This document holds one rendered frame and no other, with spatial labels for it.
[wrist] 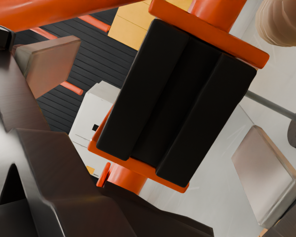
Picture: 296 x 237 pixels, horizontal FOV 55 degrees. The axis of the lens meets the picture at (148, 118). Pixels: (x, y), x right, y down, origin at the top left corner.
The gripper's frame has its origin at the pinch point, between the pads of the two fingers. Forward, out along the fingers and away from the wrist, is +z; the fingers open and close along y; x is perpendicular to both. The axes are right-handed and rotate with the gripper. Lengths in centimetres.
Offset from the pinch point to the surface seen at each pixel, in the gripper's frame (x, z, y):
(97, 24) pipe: -98, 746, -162
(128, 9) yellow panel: -28, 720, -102
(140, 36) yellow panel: -74, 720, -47
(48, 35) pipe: -195, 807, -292
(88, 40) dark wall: -204, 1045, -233
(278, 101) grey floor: -20, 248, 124
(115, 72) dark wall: -266, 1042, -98
